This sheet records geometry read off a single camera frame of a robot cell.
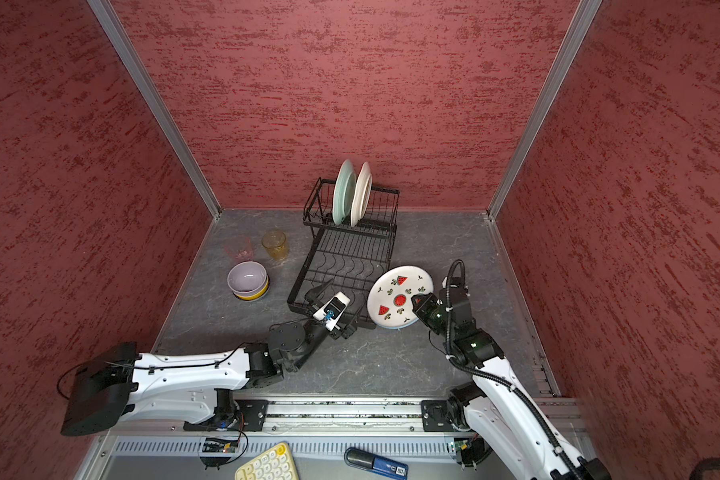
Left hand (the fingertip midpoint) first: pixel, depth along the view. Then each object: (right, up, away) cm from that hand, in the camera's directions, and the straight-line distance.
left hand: (345, 296), depth 72 cm
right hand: (+17, -4, +7) cm, 19 cm away
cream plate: (+4, +26, +7) cm, 27 cm away
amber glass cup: (-28, +12, +34) cm, 46 cm away
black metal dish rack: (-1, +7, +31) cm, 32 cm away
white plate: (+12, -4, +12) cm, 17 cm away
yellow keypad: (-15, -37, -6) cm, 41 cm away
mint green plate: (-1, +26, +7) cm, 27 cm away
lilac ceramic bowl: (-33, +1, +21) cm, 40 cm away
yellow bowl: (-28, -4, +18) cm, 34 cm away
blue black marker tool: (+8, -36, -8) cm, 38 cm away
